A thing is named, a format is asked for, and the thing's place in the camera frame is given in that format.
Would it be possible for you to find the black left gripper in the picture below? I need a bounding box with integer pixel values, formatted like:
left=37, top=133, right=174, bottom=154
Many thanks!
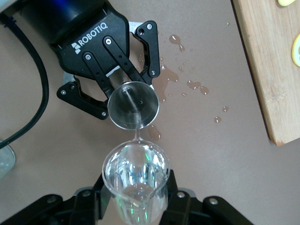
left=14, top=0, right=130, bottom=79

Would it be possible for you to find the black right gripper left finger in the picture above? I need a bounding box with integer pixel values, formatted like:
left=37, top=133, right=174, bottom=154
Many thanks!
left=0, top=174, right=111, bottom=225

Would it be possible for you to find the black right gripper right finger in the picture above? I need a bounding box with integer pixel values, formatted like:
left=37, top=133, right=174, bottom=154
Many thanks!
left=161, top=169, right=254, bottom=225

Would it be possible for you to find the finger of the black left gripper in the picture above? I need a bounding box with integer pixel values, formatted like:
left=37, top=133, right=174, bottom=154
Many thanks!
left=56, top=51, right=115, bottom=120
left=103, top=20, right=162, bottom=89

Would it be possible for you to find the steel double jigger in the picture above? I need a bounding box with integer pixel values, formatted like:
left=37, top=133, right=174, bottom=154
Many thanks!
left=106, top=67, right=160, bottom=130

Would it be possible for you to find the clear glass cup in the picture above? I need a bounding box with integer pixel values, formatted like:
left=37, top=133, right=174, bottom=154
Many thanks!
left=102, top=139, right=171, bottom=225

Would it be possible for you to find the spilled liquid puddle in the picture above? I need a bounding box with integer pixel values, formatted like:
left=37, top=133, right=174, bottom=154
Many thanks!
left=138, top=22, right=229, bottom=141

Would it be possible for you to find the brown table cover mat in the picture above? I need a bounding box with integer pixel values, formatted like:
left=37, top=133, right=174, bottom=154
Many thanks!
left=0, top=0, right=300, bottom=225

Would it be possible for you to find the wooden cutting board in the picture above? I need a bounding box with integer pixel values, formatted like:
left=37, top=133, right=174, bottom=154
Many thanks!
left=231, top=0, right=300, bottom=146

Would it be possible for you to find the lemon slice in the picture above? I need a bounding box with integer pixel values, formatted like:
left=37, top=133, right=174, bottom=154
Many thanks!
left=291, top=32, right=300, bottom=68

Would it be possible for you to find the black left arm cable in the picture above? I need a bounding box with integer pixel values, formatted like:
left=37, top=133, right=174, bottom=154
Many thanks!
left=0, top=14, right=50, bottom=149

